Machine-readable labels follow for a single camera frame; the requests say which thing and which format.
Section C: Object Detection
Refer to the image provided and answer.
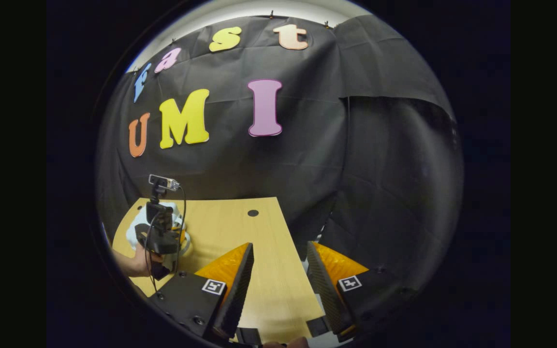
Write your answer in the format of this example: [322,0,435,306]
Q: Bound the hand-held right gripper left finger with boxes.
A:
[147,242,255,340]

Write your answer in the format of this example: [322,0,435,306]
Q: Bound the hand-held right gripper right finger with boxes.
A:
[306,240,419,338]

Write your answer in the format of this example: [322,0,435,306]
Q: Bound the white hard-shell suitcase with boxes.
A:
[125,202,192,271]

